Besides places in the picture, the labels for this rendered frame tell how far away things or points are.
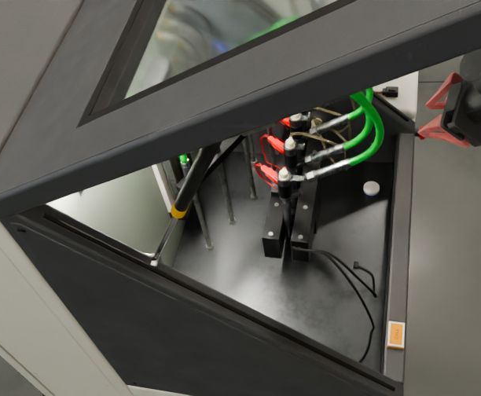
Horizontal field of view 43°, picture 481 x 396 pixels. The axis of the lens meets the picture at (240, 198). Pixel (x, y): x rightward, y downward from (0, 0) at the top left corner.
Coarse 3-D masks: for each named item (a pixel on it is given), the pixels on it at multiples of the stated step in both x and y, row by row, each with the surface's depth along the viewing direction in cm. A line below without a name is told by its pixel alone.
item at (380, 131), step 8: (352, 96) 97; (360, 96) 98; (360, 104) 99; (368, 104) 98; (368, 112) 100; (376, 112) 100; (376, 120) 101; (376, 128) 102; (376, 136) 104; (376, 144) 105; (368, 152) 108; (184, 160) 120; (352, 160) 110; (360, 160) 110
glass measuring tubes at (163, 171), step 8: (168, 160) 126; (176, 160) 131; (192, 160) 142; (152, 168) 126; (160, 168) 128; (168, 168) 127; (176, 168) 133; (160, 176) 128; (168, 176) 129; (176, 176) 135; (184, 176) 140; (160, 184) 131; (168, 184) 132; (176, 184) 132; (168, 192) 134; (176, 192) 134; (168, 200) 135; (192, 200) 143; (168, 208) 138; (184, 216) 139
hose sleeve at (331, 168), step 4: (344, 160) 112; (348, 160) 111; (332, 164) 113; (336, 164) 112; (340, 164) 112; (344, 164) 111; (348, 164) 111; (320, 168) 115; (324, 168) 114; (328, 168) 114; (332, 168) 113; (336, 168) 112; (340, 168) 112; (344, 168) 112; (316, 172) 115; (320, 172) 115; (324, 172) 114; (328, 172) 114; (332, 172) 113; (336, 172) 113; (316, 176) 116; (320, 176) 115; (324, 176) 115
